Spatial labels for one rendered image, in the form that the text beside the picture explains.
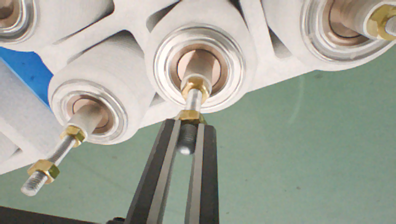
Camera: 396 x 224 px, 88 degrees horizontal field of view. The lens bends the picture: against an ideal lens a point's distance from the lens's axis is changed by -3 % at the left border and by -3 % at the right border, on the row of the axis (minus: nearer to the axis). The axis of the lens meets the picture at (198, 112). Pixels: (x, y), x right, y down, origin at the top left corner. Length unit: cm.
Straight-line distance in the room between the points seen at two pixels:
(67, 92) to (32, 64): 26
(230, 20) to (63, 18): 14
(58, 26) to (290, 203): 76
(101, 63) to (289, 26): 16
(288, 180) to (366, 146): 22
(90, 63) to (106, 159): 51
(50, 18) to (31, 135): 28
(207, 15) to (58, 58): 20
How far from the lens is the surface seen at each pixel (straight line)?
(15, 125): 45
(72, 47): 30
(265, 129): 55
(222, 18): 17
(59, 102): 24
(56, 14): 21
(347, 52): 19
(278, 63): 26
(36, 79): 47
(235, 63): 17
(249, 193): 74
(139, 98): 22
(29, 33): 22
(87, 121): 21
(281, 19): 18
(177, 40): 17
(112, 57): 24
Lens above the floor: 41
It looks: 55 degrees down
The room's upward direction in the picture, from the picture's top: 173 degrees counter-clockwise
